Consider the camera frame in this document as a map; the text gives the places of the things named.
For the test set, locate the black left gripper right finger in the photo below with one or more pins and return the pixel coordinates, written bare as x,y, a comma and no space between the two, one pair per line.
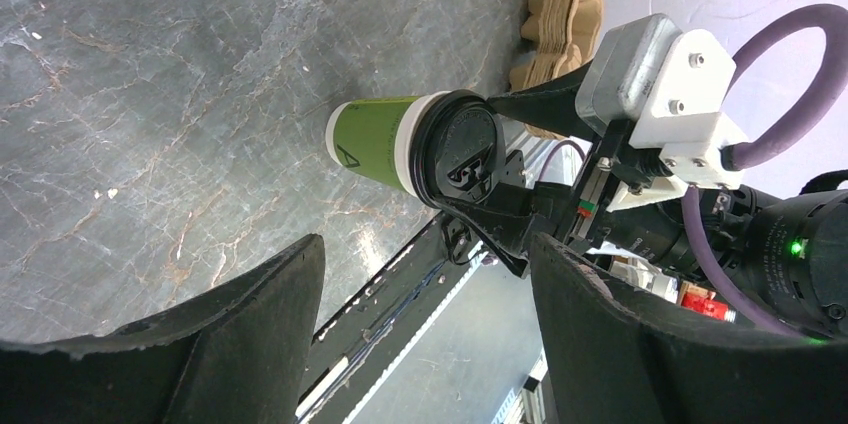
619,354

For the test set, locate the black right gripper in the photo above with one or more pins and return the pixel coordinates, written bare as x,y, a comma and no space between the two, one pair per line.
592,210

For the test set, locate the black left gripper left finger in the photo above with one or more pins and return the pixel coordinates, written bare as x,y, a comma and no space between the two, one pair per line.
234,354

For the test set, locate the black plastic cup lid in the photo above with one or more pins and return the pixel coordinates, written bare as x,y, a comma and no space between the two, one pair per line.
457,150

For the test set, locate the green paper coffee cup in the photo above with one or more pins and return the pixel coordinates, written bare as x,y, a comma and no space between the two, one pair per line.
373,137

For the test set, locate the brown pulp cup carrier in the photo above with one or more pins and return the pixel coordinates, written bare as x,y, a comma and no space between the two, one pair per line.
564,33

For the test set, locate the white slotted cable duct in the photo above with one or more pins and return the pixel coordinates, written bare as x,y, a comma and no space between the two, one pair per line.
528,403

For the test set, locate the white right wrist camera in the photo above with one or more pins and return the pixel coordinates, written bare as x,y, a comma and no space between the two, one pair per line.
671,84

